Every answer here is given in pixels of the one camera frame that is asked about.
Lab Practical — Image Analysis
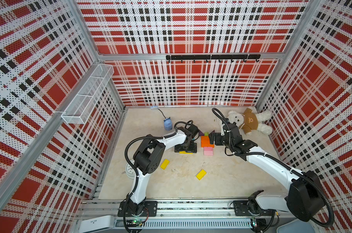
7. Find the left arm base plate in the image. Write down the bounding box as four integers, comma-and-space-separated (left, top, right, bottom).
117, 200, 158, 217

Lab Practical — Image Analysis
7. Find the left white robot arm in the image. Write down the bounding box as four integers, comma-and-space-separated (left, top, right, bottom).
118, 120, 199, 217

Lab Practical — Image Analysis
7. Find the black wall hook rail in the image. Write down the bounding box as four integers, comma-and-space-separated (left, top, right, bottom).
165, 54, 261, 61

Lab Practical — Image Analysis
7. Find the white box bottom left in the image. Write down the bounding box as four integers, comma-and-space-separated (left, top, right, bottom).
79, 215, 115, 233

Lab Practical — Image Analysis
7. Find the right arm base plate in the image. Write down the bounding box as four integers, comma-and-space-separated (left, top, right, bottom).
232, 200, 273, 217

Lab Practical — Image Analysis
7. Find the grey bin bottom right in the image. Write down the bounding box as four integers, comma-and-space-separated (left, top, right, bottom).
276, 220, 315, 233

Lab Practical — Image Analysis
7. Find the blue plastic toy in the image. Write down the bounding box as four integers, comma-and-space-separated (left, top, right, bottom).
163, 117, 173, 131

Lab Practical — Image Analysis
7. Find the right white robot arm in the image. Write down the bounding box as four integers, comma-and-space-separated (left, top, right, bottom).
209, 124, 335, 228

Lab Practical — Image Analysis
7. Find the white twin-bell alarm clock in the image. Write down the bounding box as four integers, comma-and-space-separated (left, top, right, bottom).
123, 163, 136, 179

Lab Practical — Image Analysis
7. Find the white teddy bear brown hoodie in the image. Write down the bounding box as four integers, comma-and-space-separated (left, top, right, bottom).
228, 108, 273, 136

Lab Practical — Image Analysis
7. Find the yellow block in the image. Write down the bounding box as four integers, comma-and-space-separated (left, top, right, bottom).
179, 151, 193, 154
160, 159, 170, 170
196, 170, 207, 180

